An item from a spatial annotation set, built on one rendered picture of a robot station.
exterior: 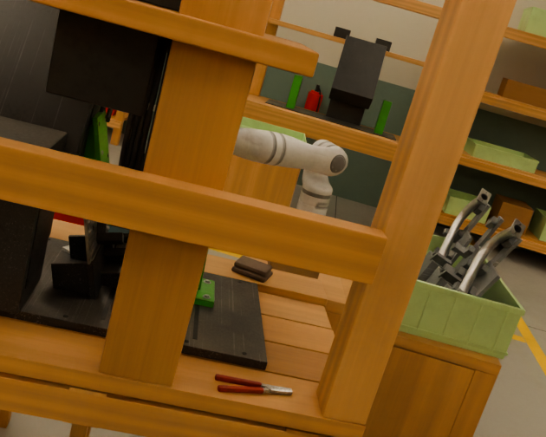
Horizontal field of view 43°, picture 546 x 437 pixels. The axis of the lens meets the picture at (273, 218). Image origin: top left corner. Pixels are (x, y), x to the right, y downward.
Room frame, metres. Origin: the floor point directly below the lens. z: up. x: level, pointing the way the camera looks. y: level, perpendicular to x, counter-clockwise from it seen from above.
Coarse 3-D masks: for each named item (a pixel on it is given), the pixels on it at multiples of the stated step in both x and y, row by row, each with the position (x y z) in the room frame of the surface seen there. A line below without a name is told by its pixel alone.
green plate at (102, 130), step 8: (104, 112) 1.53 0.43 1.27; (96, 120) 1.44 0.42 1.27; (104, 120) 1.53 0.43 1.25; (96, 128) 1.44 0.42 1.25; (104, 128) 1.52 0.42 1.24; (88, 136) 1.45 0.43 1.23; (96, 136) 1.44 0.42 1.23; (104, 136) 1.51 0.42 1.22; (88, 144) 1.45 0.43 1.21; (96, 144) 1.44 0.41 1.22; (104, 144) 1.51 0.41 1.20; (88, 152) 1.45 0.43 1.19; (96, 152) 1.44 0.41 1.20; (104, 152) 1.50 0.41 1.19; (104, 160) 1.49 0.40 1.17
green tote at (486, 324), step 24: (432, 240) 2.54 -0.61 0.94; (456, 264) 2.54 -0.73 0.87; (432, 288) 1.94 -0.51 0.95; (504, 288) 2.13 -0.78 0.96; (408, 312) 1.94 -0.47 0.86; (432, 312) 1.94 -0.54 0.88; (456, 312) 1.94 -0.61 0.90; (480, 312) 1.94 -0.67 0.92; (504, 312) 1.94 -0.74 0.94; (432, 336) 1.94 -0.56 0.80; (456, 336) 1.94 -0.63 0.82; (480, 336) 1.94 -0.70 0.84; (504, 336) 1.95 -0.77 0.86
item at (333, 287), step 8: (328, 280) 2.03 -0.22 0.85; (336, 280) 2.05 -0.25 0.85; (328, 288) 1.97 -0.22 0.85; (336, 288) 1.98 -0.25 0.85; (328, 296) 1.90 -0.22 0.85; (336, 296) 1.92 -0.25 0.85; (344, 296) 1.94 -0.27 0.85; (328, 304) 1.87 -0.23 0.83; (336, 304) 1.88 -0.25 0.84; (344, 304) 1.88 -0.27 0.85; (336, 312) 1.88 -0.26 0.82
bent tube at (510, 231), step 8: (512, 224) 2.04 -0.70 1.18; (520, 224) 2.06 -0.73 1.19; (504, 232) 2.06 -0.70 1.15; (512, 232) 2.02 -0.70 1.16; (520, 232) 2.03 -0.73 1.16; (488, 240) 2.12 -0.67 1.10; (496, 240) 2.09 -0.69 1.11; (488, 248) 2.10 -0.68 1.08; (480, 256) 2.09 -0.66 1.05; (472, 264) 2.06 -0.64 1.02; (480, 264) 2.07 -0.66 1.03; (472, 272) 2.03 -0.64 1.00; (464, 280) 2.01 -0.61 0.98; (472, 280) 2.02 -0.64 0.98; (464, 288) 1.98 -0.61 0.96
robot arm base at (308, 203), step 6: (300, 198) 2.00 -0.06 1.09; (306, 198) 1.98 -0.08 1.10; (312, 198) 1.97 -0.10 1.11; (318, 198) 1.97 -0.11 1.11; (330, 198) 2.01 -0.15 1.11; (300, 204) 1.99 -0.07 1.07; (306, 204) 1.98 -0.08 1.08; (312, 204) 1.97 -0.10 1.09; (318, 204) 1.97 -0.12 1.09; (324, 204) 1.98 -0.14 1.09; (306, 210) 1.98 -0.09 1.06; (312, 210) 1.97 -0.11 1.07; (318, 210) 1.98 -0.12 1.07; (324, 210) 1.99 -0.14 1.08
